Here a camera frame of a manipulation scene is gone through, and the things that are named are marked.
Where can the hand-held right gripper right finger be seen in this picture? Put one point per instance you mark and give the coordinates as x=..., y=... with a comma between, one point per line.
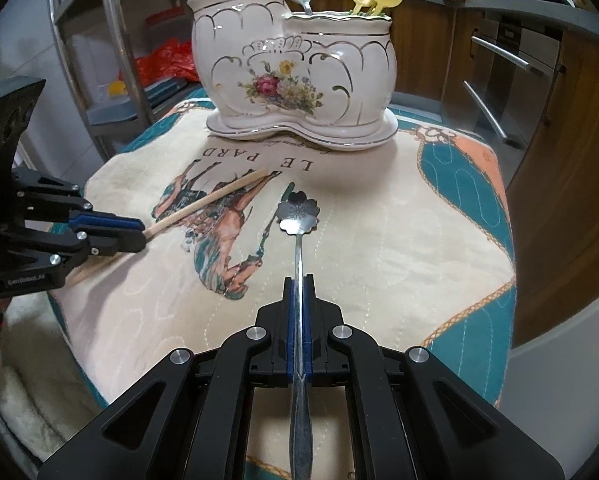
x=308, y=330

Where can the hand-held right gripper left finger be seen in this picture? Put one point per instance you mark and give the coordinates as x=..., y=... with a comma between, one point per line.
x=290, y=330

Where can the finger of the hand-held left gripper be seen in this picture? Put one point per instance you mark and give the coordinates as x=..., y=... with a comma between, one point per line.
x=104, y=221
x=114, y=242

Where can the wooden chopstick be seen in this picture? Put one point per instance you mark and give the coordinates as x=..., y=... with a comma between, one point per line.
x=214, y=195
x=92, y=269

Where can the flower shaped metal spoon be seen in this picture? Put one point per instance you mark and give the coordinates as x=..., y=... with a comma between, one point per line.
x=299, y=210

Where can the white floral ceramic utensil holder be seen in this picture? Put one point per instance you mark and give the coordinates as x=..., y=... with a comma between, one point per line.
x=239, y=50

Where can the grey plastic tray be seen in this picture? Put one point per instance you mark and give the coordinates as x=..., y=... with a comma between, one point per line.
x=114, y=110

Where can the beige and teal printed cloth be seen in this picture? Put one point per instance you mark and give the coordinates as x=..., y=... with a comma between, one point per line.
x=379, y=235

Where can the small yellow object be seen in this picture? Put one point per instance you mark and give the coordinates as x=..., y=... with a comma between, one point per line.
x=117, y=88

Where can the metal shelf rack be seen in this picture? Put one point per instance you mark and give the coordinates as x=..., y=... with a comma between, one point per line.
x=120, y=35

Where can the red plastic bag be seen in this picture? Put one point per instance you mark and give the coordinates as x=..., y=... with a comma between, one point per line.
x=169, y=60

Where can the white fuzzy blanket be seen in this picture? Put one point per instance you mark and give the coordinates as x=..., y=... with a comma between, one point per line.
x=29, y=400

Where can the red lidded plastic container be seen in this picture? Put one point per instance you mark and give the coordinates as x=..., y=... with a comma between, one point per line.
x=167, y=15

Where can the wooden kitchen cabinets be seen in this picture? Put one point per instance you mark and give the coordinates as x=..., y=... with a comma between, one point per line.
x=569, y=160

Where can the stainless steel built-in oven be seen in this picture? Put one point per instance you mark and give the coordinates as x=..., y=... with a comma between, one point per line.
x=509, y=60

